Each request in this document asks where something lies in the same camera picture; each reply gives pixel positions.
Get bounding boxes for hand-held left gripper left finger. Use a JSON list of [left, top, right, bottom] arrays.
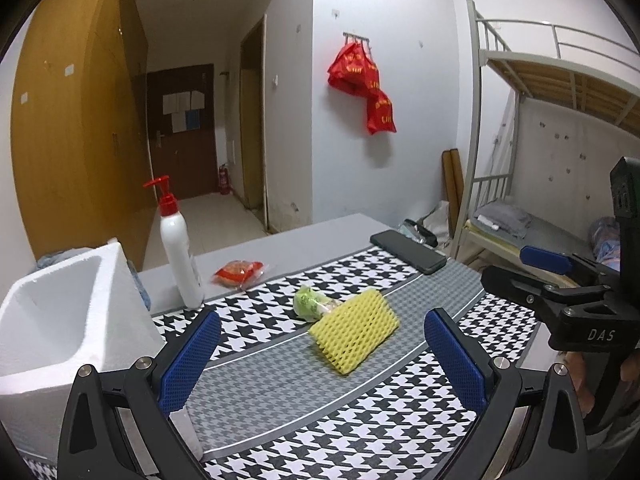
[[57, 309, 222, 480]]

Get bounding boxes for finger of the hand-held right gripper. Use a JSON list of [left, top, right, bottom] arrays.
[[479, 266, 608, 313], [519, 244, 622, 286]]

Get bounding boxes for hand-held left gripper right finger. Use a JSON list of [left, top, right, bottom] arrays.
[[424, 308, 601, 480]]

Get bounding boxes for yellow foam net sleeve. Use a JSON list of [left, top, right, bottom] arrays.
[[307, 288, 401, 378]]

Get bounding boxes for white foam box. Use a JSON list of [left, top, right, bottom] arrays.
[[0, 242, 166, 444]]

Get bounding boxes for person's right forearm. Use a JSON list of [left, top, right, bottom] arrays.
[[580, 390, 640, 480]]

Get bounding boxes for person's right hand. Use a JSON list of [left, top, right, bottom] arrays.
[[566, 351, 640, 398]]

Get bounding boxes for grey folded clothes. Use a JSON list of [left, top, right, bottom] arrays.
[[472, 200, 534, 239]]

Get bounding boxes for white bag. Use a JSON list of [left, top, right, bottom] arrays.
[[417, 200, 454, 249]]

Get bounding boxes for red snack packet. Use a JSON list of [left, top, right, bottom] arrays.
[[212, 259, 266, 289]]

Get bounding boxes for black smartphone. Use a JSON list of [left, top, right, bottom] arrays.
[[370, 230, 449, 275]]

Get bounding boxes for white pump bottle red cap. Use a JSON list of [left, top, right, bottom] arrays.
[[142, 175, 206, 310]]

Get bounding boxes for wooden boards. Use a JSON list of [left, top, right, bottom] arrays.
[[441, 148, 464, 221]]

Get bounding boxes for green plastic bag roll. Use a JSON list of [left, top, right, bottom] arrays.
[[293, 285, 346, 324]]

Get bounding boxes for houndstooth table mat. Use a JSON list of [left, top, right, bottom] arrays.
[[20, 252, 545, 480]]

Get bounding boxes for metal bunk bed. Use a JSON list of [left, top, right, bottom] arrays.
[[449, 0, 640, 292]]

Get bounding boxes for brown entrance door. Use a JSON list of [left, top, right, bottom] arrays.
[[146, 63, 217, 201]]

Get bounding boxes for small red plastic bag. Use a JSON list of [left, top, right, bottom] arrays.
[[366, 89, 397, 136]]

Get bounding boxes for wooden wardrobe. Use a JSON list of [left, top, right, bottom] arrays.
[[10, 0, 159, 262]]

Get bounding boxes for white paper notices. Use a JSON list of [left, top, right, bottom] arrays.
[[162, 91, 205, 115]]

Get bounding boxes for large red plastic bag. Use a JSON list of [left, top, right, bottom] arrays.
[[327, 42, 380, 96]]

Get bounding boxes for side door frame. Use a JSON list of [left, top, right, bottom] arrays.
[[239, 14, 269, 234]]

